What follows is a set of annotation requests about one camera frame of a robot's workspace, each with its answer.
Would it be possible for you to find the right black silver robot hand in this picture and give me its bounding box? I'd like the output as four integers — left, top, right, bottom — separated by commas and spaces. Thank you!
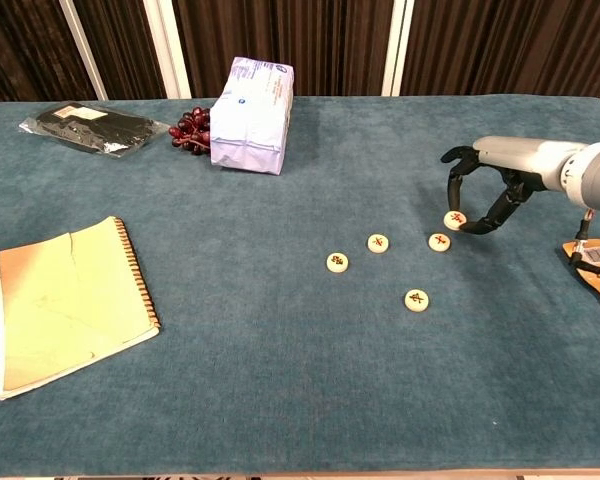
440, 135, 587, 236

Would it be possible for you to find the dark brown pleated curtain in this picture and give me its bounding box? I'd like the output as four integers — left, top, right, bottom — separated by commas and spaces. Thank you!
0, 0, 600, 104

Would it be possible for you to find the white tissue pack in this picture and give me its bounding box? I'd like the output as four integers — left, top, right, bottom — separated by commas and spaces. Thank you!
209, 56, 295, 176

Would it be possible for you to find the teal table cloth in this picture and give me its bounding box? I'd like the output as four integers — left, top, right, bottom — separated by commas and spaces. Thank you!
0, 95, 600, 476

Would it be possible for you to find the dark red grape bunch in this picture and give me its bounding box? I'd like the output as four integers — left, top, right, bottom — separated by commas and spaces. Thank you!
168, 106, 212, 156

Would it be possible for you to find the black item in plastic bag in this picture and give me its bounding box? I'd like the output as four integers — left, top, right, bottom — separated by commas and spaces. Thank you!
18, 101, 171, 159

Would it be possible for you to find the tan spiral notebook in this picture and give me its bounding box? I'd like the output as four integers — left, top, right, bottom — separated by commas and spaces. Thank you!
0, 215, 162, 401

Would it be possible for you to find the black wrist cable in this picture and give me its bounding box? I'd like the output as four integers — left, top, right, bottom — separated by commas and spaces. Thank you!
569, 209, 600, 276

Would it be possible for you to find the white partition post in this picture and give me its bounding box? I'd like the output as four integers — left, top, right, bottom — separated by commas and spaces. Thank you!
59, 0, 109, 101
143, 0, 192, 100
381, 0, 415, 97

